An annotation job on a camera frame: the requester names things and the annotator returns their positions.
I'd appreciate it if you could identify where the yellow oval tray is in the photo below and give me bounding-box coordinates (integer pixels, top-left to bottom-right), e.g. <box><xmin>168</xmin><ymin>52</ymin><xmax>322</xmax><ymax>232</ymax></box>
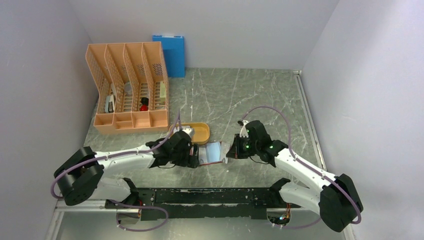
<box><xmin>168</xmin><ymin>122</ymin><xmax>210</xmax><ymax>146</ymax></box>

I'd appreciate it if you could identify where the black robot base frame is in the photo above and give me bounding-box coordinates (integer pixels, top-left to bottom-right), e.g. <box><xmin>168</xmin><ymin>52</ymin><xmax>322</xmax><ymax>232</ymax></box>
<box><xmin>104</xmin><ymin>187</ymin><xmax>303</xmax><ymax>222</ymax></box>

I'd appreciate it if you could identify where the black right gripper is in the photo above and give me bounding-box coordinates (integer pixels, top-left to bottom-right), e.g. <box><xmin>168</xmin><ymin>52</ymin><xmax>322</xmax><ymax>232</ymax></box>
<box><xmin>226</xmin><ymin>133</ymin><xmax>260</xmax><ymax>159</ymax></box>

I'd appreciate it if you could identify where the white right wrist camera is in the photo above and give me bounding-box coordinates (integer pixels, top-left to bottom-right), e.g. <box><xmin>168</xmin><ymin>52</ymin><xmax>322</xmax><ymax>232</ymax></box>
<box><xmin>237</xmin><ymin>119</ymin><xmax>249</xmax><ymax>138</ymax></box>

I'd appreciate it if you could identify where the red leather card holder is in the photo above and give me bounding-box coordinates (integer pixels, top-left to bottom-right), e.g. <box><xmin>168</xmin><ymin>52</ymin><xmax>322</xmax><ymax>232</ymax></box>
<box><xmin>198</xmin><ymin>141</ymin><xmax>230</xmax><ymax>166</ymax></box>

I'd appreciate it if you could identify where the white stapler in organizer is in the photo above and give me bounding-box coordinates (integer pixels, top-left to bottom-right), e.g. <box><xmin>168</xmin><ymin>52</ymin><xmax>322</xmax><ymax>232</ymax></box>
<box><xmin>104</xmin><ymin>94</ymin><xmax>115</xmax><ymax>113</ymax></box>

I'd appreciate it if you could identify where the orange plastic file organizer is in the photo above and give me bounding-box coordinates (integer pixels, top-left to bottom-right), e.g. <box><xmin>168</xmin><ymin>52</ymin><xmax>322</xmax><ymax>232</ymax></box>
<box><xmin>85</xmin><ymin>41</ymin><xmax>171</xmax><ymax>135</ymax></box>

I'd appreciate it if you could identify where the beige eraser block in organizer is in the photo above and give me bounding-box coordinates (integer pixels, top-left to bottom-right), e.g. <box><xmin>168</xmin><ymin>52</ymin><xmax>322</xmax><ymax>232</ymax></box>
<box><xmin>159</xmin><ymin>81</ymin><xmax>167</xmax><ymax>102</ymax></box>

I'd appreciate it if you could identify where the blue plastic box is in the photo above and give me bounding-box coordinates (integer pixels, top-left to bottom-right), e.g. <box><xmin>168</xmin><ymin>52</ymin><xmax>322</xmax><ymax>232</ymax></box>
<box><xmin>152</xmin><ymin>35</ymin><xmax>186</xmax><ymax>78</ymax></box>

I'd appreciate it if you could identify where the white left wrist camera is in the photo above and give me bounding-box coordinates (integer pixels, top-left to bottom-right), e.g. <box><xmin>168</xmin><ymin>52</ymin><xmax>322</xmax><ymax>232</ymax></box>
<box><xmin>182</xmin><ymin>128</ymin><xmax>195</xmax><ymax>139</ymax></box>

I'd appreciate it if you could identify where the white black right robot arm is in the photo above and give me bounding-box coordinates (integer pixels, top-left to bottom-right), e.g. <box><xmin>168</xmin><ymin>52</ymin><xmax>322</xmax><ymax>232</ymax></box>
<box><xmin>226</xmin><ymin>120</ymin><xmax>364</xmax><ymax>233</ymax></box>

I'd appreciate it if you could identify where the black red item in organizer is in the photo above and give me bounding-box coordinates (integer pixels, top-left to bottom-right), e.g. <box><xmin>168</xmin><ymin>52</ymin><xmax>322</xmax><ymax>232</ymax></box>
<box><xmin>139</xmin><ymin>97</ymin><xmax>149</xmax><ymax>112</ymax></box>

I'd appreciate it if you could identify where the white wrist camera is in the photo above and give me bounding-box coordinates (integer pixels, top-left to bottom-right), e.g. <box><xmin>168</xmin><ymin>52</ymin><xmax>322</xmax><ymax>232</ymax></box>
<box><xmin>182</xmin><ymin>128</ymin><xmax>195</xmax><ymax>139</ymax></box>
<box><xmin>237</xmin><ymin>119</ymin><xmax>249</xmax><ymax>138</ymax></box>

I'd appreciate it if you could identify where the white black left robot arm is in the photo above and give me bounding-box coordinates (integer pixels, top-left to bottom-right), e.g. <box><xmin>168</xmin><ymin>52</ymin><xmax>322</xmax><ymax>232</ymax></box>
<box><xmin>53</xmin><ymin>128</ymin><xmax>199</xmax><ymax>208</ymax></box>

